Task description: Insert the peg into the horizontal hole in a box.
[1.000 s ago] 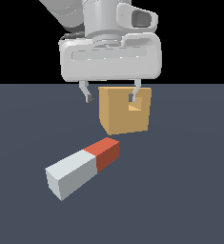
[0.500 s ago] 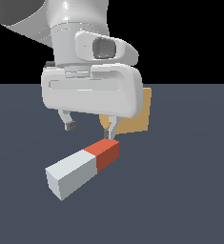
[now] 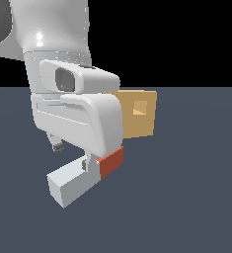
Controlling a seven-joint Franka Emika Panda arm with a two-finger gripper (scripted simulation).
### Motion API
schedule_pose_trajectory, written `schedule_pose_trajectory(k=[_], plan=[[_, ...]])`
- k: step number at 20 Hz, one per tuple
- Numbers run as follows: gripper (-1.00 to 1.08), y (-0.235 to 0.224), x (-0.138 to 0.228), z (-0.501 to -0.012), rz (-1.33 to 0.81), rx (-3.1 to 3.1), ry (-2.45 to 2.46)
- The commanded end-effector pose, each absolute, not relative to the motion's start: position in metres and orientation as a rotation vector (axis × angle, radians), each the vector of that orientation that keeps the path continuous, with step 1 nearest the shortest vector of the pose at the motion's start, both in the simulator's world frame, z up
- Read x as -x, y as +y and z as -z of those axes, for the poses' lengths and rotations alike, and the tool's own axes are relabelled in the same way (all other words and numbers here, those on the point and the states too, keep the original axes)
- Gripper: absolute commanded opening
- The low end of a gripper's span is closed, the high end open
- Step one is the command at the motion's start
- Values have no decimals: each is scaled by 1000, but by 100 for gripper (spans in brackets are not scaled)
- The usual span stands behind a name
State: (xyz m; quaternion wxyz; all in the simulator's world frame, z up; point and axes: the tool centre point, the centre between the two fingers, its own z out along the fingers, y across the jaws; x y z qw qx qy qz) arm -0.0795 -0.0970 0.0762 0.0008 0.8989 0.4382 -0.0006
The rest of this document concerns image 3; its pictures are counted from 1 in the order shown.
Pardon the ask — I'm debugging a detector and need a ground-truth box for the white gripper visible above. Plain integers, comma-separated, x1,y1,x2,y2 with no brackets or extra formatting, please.
31,92,124,181

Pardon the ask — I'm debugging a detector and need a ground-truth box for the tan box with square hole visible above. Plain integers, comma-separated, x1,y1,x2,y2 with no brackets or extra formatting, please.
104,89,158,139

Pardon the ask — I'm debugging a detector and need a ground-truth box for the white peg with red end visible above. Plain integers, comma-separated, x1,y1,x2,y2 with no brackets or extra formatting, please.
46,145,125,210

